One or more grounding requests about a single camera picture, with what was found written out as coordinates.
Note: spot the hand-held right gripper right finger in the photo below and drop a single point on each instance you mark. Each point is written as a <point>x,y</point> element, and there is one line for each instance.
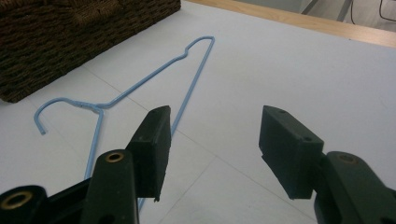
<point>289,152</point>

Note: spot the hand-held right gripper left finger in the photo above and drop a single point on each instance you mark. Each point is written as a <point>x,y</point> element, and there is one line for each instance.
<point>152,149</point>

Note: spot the brown woven basket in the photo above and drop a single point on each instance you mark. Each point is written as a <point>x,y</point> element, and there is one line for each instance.
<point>46,40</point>

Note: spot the metal stand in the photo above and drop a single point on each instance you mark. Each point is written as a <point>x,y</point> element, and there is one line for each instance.
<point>345,9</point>

